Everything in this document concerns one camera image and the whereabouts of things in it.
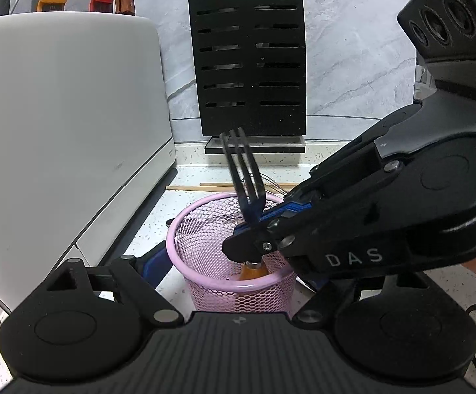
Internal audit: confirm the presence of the white countertop appliance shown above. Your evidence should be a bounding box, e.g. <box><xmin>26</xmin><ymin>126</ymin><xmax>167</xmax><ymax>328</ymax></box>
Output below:
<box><xmin>0</xmin><ymin>13</ymin><xmax>177</xmax><ymax>317</ymax></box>

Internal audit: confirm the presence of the black knife block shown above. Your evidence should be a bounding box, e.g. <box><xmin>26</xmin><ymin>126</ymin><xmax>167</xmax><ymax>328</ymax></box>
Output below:
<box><xmin>188</xmin><ymin>0</ymin><xmax>307</xmax><ymax>156</ymax></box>

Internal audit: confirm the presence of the pink mesh utensil holder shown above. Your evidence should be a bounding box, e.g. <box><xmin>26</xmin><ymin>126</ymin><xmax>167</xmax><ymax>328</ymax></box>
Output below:
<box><xmin>166</xmin><ymin>192</ymin><xmax>298</xmax><ymax>313</ymax></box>

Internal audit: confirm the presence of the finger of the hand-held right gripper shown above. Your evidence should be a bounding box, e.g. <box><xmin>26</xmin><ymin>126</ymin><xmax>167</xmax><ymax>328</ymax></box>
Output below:
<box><xmin>222</xmin><ymin>158</ymin><xmax>427</xmax><ymax>280</ymax></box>
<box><xmin>236</xmin><ymin>104</ymin><xmax>424</xmax><ymax>231</ymax></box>

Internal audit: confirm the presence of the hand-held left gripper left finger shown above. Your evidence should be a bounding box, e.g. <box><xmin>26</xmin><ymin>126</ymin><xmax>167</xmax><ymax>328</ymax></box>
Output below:
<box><xmin>46</xmin><ymin>241</ymin><xmax>182</xmax><ymax>328</ymax></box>

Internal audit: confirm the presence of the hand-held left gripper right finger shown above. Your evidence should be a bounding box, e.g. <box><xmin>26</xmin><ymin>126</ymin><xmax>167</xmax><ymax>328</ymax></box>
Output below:
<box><xmin>289</xmin><ymin>273</ymin><xmax>442</xmax><ymax>330</ymax></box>

